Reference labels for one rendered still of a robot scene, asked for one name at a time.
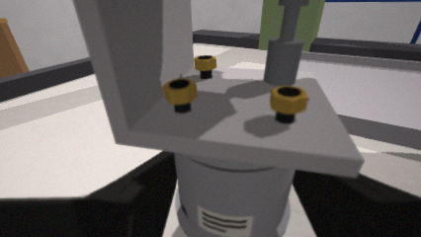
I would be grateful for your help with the yellow hex nut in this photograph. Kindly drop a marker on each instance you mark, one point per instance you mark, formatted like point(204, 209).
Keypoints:
point(180, 91)
point(205, 63)
point(288, 100)

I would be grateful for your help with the red screwdriver handle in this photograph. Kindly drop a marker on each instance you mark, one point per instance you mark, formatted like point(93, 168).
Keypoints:
point(284, 53)

